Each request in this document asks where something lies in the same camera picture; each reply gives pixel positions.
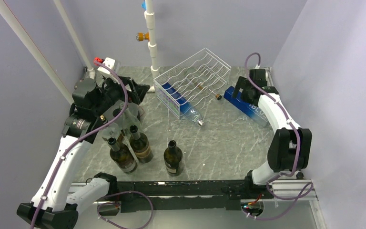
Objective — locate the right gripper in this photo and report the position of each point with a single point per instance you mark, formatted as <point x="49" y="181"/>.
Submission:
<point x="243" y="83"/>

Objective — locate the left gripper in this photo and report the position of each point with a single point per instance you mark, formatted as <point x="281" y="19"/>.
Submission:
<point x="137" y="91"/>

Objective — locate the blue glass bottle silver cap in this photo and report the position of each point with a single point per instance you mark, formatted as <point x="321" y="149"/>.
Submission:
<point x="248" y="109"/>

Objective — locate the dark green wine bottle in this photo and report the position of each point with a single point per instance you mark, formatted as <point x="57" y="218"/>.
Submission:
<point x="173" y="159"/>

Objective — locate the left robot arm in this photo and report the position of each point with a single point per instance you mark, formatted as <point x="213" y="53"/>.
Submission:
<point x="52" y="207"/>

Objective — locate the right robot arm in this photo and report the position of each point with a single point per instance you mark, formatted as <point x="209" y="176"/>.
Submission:
<point x="290" y="147"/>

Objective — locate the clear glass bottle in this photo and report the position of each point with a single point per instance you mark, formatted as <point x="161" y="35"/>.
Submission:
<point x="128" y="119"/>

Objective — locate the clear bottle copper cap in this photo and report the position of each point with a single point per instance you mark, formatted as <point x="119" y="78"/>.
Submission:
<point x="195" y="78"/>

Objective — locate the dark wine bottle brown label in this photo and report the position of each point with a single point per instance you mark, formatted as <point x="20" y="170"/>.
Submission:
<point x="140" y="145"/>

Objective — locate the blue bottle in rack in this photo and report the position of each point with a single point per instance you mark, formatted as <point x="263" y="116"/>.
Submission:
<point x="185" y="108"/>

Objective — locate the dark wine bottle left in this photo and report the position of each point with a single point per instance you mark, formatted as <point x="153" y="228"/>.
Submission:
<point x="121" y="155"/>

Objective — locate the grey round perforated disc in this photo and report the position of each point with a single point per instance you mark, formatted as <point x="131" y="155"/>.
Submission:
<point x="132" y="107"/>

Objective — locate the orange nozzle on pipe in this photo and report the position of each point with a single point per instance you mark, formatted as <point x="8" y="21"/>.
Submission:
<point x="142" y="37"/>

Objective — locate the diagonal white pole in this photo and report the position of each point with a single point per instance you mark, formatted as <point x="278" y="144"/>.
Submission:
<point x="14" y="23"/>

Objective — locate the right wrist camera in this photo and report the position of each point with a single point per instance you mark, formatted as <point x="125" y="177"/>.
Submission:
<point x="260" y="74"/>

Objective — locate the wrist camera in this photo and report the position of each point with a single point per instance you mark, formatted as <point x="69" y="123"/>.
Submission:
<point x="260" y="74"/>
<point x="109" y="63"/>

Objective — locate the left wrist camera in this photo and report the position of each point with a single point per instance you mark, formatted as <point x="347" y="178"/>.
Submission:
<point x="109" y="63"/>

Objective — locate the white wire wine rack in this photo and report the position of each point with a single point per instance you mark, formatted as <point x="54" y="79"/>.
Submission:
<point x="187" y="87"/>

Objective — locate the white PVC pipe frame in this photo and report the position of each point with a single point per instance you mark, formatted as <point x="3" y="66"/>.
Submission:
<point x="149" y="15"/>

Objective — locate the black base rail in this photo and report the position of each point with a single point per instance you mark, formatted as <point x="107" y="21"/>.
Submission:
<point x="206" y="194"/>

